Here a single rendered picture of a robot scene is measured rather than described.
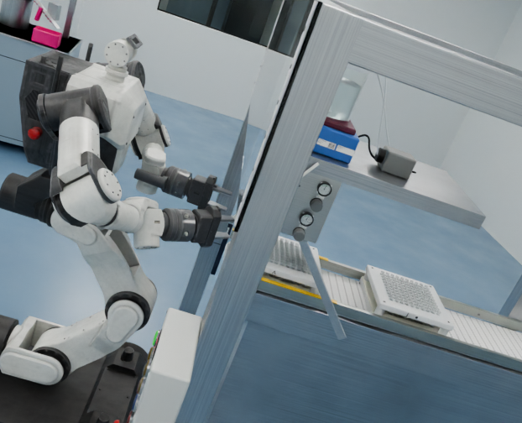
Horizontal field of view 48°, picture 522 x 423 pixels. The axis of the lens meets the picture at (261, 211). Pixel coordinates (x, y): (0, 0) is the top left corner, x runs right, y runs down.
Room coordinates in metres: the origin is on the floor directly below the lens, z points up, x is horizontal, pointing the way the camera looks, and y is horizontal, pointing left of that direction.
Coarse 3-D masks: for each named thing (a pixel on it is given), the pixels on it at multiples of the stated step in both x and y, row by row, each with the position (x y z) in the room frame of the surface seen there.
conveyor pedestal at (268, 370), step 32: (256, 352) 1.55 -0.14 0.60; (288, 352) 1.56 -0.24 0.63; (320, 352) 1.57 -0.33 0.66; (224, 384) 1.54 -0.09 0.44; (256, 384) 1.55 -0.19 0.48; (288, 384) 1.56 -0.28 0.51; (320, 384) 1.58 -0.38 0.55; (352, 384) 1.59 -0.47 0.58; (384, 384) 1.60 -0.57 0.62; (416, 384) 1.61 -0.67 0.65; (448, 384) 1.63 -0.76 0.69; (224, 416) 1.54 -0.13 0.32; (256, 416) 1.56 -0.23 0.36; (288, 416) 1.57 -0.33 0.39; (320, 416) 1.58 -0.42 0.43; (352, 416) 1.60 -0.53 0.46; (384, 416) 1.61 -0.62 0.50; (416, 416) 1.62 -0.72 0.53; (448, 416) 1.63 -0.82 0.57; (480, 416) 1.65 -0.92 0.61; (512, 416) 1.66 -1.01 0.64
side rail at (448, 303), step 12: (324, 264) 1.79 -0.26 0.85; (336, 264) 1.80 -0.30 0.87; (348, 276) 1.80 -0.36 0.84; (360, 276) 1.81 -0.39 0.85; (444, 300) 1.85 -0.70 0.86; (456, 300) 1.87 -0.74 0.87; (468, 312) 1.86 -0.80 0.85; (480, 312) 1.87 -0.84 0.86; (492, 312) 1.88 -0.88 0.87; (504, 324) 1.88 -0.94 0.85; (516, 324) 1.88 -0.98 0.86
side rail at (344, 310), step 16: (272, 288) 1.50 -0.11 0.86; (320, 304) 1.52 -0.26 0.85; (336, 304) 1.52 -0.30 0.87; (368, 320) 1.54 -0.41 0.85; (384, 320) 1.54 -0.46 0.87; (416, 336) 1.56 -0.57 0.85; (432, 336) 1.56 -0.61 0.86; (464, 352) 1.58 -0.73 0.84; (480, 352) 1.58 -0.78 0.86; (496, 352) 1.60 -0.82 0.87
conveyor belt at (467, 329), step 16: (224, 256) 1.66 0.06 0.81; (336, 288) 1.69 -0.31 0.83; (352, 288) 1.74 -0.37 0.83; (304, 304) 1.53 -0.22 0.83; (352, 304) 1.63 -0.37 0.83; (464, 320) 1.82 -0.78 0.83; (480, 320) 1.87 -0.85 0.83; (448, 336) 1.66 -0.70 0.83; (464, 336) 1.70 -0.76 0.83; (480, 336) 1.75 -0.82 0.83; (496, 336) 1.79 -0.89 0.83; (512, 336) 1.84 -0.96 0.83; (512, 352) 1.71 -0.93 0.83; (512, 368) 1.62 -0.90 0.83
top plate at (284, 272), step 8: (288, 240) 1.75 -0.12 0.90; (312, 248) 1.76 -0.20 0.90; (272, 264) 1.54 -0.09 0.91; (320, 264) 1.67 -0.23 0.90; (272, 272) 1.52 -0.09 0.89; (280, 272) 1.52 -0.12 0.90; (288, 272) 1.53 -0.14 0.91; (296, 272) 1.55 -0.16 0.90; (296, 280) 1.53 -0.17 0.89; (304, 280) 1.53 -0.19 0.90; (312, 280) 1.54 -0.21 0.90
